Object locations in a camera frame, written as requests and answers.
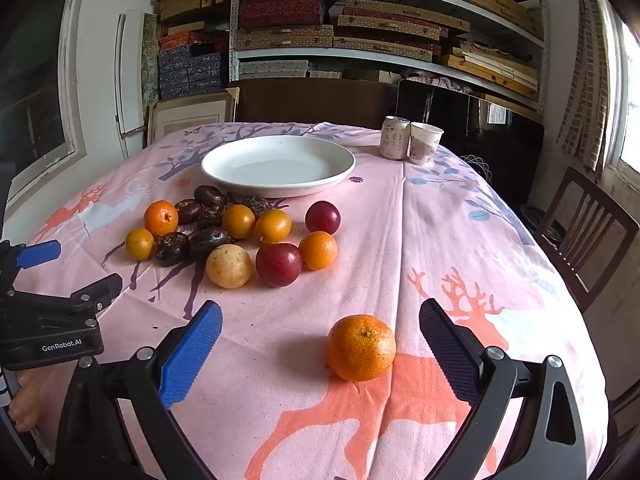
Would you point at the large orange tangerine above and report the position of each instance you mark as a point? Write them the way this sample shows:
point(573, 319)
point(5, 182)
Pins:
point(360, 347)

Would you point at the cardboard box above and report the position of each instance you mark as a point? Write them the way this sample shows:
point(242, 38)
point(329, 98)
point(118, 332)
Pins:
point(190, 115)

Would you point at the printed pink tablecloth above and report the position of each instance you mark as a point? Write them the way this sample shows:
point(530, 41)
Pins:
point(450, 240)

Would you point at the pink cloth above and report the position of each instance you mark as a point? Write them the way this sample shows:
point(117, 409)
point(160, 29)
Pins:
point(435, 81)

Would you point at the white paper cup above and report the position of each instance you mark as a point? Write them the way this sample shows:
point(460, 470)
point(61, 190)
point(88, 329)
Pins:
point(425, 145)

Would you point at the pale yellow round fruit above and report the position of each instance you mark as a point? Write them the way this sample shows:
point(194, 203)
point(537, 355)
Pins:
point(229, 266)

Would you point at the bamboo curtain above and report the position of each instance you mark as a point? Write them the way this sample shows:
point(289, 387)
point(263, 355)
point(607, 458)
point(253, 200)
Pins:
point(585, 90)

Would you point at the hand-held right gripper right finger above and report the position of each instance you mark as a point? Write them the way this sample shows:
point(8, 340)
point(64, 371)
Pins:
point(450, 355)

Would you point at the person's left hand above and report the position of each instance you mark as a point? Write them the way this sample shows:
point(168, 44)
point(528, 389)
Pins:
point(27, 400)

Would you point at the stack of blue patterned boxes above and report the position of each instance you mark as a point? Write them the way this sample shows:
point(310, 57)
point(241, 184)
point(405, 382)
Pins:
point(190, 72)

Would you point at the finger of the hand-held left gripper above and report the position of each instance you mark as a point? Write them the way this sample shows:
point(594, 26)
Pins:
point(37, 253)
point(97, 290)

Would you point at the dark wooden chair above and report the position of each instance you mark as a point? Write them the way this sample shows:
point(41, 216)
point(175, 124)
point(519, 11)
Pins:
point(582, 230)

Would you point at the white drink can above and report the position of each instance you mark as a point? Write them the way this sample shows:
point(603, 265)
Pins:
point(392, 140)

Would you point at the stack of grey patterned boxes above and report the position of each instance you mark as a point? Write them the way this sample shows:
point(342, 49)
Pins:
point(275, 67)

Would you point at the yellow-orange round fruit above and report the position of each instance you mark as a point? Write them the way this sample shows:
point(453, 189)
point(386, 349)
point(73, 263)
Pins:
point(238, 220)
point(272, 225)
point(139, 243)

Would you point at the stack of flat wooden boxes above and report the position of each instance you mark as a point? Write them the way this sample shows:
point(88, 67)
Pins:
point(490, 67)

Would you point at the white framed window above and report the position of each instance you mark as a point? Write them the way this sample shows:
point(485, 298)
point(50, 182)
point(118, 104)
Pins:
point(65, 85)

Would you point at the white board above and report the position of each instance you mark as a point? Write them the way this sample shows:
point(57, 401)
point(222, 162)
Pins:
point(127, 85)

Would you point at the grey marble slab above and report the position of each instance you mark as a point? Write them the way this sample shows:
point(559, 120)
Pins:
point(149, 60)

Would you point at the dark wooden panel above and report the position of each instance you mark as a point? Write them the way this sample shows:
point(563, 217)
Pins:
point(310, 102)

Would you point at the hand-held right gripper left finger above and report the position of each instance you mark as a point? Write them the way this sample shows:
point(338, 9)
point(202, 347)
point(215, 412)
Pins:
point(192, 352)

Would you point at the white metal shelf unit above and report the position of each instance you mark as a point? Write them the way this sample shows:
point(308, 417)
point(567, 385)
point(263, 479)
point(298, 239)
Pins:
point(235, 10)

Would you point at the dark red plum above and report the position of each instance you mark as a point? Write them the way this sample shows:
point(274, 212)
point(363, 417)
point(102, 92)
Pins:
point(322, 217)
point(278, 264)

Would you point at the dark brown water chestnut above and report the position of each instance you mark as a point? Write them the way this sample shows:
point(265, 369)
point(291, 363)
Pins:
point(210, 195)
point(188, 211)
point(171, 248)
point(210, 242)
point(214, 214)
point(256, 205)

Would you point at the bright window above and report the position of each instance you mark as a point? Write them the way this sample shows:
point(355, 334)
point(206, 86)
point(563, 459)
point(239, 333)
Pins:
point(630, 85)

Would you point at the stack of red patterned boxes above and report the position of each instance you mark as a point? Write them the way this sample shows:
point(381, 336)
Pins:
point(280, 7)

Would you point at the white oval plate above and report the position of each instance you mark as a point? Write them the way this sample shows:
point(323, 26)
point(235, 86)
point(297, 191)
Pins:
point(280, 165)

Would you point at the small orange tangerine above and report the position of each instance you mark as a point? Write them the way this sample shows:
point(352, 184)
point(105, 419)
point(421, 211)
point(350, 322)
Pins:
point(318, 250)
point(161, 217)

